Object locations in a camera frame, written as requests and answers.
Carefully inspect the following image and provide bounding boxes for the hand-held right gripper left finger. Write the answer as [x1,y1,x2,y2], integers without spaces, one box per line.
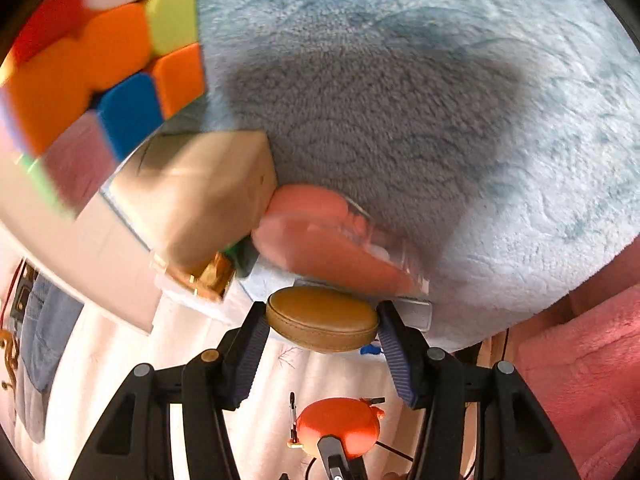
[67,302,271,480]

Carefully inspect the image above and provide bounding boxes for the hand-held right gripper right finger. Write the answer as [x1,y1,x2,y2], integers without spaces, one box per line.
[376,300,581,480]

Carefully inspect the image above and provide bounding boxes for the brown round leather case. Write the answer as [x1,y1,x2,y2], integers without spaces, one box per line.
[266,287,380,353]

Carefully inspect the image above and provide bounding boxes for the white storage bin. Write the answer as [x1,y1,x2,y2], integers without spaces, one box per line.
[0,130,433,336]

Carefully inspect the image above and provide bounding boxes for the orange round pouch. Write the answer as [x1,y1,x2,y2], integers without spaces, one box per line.
[295,397,386,458]

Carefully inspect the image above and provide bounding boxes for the gold foil small box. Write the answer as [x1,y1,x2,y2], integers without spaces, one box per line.
[165,252,237,303]

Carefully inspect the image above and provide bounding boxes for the green and black small item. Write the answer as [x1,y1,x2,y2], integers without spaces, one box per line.
[222,237,258,278]

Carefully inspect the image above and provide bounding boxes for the tan rectangular block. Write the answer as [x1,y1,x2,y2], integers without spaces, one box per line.
[107,130,278,273]

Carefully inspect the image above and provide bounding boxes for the pink blanket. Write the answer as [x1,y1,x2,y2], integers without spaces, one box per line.
[515,285,640,480]

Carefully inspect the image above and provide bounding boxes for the blue jeans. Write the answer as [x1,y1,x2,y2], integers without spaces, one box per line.
[15,270,86,443]

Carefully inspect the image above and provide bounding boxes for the black belt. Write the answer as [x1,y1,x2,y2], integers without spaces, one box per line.
[12,260,38,326]

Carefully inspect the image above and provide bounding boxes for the blue fluffy mat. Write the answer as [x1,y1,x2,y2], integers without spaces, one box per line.
[192,0,640,353]

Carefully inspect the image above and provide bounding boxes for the multicoloured puzzle cube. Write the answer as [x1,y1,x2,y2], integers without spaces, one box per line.
[0,0,207,221]

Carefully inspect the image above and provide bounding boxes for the branch-shaped wall hook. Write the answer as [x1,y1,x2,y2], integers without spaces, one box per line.
[0,327,21,396]

